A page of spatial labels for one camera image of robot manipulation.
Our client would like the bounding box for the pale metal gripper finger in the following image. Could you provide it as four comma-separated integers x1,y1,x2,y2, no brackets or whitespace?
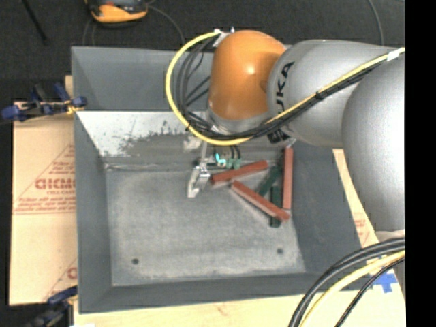
186,167,200,199
198,167,211,194

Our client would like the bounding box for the grey metal bin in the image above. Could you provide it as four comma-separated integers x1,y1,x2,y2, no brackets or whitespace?
70,45,364,313

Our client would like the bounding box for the brown cardboard board, red print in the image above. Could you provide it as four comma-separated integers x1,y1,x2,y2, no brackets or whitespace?
8,100,381,306

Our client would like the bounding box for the red-brown flat block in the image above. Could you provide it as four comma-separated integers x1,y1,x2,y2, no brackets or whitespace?
208,159,270,188
230,180,292,223
282,147,295,211

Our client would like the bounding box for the dark green flat block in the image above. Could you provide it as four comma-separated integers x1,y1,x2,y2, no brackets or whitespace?
269,185,284,228
258,164,284,198

